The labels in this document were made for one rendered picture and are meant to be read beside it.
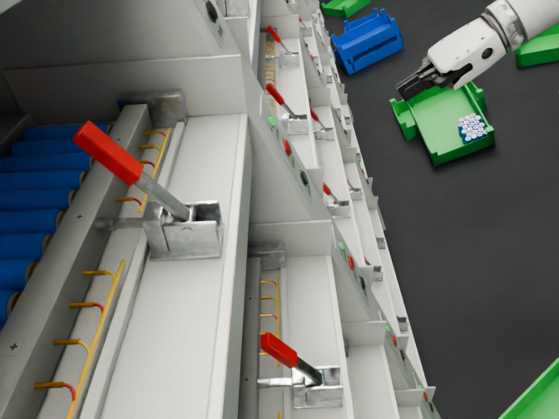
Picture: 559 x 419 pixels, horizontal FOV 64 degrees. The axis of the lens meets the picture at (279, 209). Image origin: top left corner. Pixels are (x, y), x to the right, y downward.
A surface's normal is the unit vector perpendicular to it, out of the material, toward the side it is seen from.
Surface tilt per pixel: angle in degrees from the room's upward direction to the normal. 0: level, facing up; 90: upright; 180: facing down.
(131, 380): 22
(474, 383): 0
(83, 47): 90
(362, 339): 90
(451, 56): 15
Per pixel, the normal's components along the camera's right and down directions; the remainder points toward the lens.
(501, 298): -0.44, -0.69
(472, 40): -0.60, -0.52
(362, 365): -0.06, -0.77
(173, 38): 0.01, 0.64
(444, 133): -0.41, -0.45
